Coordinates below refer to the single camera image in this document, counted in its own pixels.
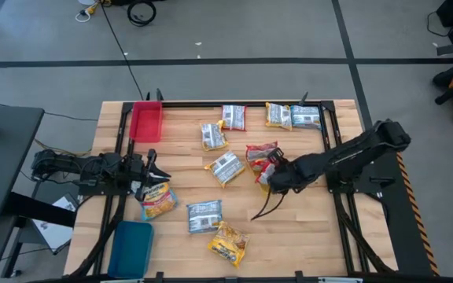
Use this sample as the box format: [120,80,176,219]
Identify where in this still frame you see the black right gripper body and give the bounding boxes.
[267,147,310,194]

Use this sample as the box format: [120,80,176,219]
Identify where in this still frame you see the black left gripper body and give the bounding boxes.
[122,153,151,189]

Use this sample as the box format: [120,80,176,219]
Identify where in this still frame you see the red Maruchan ramen packet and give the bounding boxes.
[245,141,279,174]
[255,161,277,186]
[221,104,248,132]

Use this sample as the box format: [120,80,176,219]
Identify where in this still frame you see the red plastic bin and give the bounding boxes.
[129,101,164,144]

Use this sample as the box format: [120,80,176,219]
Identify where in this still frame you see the yellow Maruchan ramen packet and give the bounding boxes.
[264,101,293,131]
[200,119,230,153]
[204,150,247,189]
[207,220,251,269]

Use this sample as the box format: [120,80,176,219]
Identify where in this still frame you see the teal plastic bin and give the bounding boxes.
[107,219,155,279]

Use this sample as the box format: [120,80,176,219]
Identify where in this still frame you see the white paper sheets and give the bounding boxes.
[31,194,75,252]

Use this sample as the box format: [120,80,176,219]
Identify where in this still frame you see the black desk beam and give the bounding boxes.
[4,191,77,229]

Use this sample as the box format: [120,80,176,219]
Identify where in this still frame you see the black plate with hazard tape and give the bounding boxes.
[363,135,440,276]

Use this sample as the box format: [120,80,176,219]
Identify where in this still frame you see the dark grey desk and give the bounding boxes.
[0,104,46,222]

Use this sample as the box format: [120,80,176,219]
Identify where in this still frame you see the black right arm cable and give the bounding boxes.
[251,188,287,222]

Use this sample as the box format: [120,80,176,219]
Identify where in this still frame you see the black aluminium rig frame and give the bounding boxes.
[68,89,440,283]

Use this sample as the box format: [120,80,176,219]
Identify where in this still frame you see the black floor cable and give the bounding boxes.
[98,0,145,101]

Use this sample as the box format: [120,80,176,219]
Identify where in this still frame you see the coiled black cable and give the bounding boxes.
[126,0,158,28]

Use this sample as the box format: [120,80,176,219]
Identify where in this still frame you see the white yellow extension cord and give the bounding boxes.
[74,2,102,24]

